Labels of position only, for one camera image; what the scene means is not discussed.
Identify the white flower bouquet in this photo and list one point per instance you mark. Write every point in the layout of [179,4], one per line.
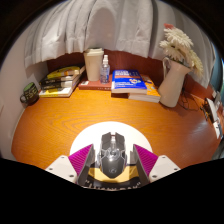
[180,45]

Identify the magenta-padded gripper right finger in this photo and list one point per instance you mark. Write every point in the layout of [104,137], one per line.
[162,166]

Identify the blue book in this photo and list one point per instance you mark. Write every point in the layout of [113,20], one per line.
[128,81]

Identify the white yellow black mouse pad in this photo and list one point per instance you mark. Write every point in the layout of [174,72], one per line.
[91,135]

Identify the orange book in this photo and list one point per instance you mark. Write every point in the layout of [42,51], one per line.
[151,93]

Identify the yellow and white book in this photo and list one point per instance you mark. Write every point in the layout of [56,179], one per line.
[56,92]

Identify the beige tumbler with lid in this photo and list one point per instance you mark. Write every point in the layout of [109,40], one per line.
[93,65]

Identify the dark mug with green inside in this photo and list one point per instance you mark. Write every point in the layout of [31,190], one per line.
[30,94]

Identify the white pleated curtain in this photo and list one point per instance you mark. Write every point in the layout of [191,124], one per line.
[113,26]

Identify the reddish brown book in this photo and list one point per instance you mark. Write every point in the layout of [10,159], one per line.
[93,86]

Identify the clear spray bottle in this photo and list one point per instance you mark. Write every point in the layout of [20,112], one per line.
[105,72]

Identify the black grey computer mouse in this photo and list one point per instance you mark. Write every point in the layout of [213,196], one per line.
[112,161]

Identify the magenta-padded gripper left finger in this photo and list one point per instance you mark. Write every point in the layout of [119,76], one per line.
[63,166]

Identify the white jug vase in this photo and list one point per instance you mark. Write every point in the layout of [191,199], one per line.
[173,86]

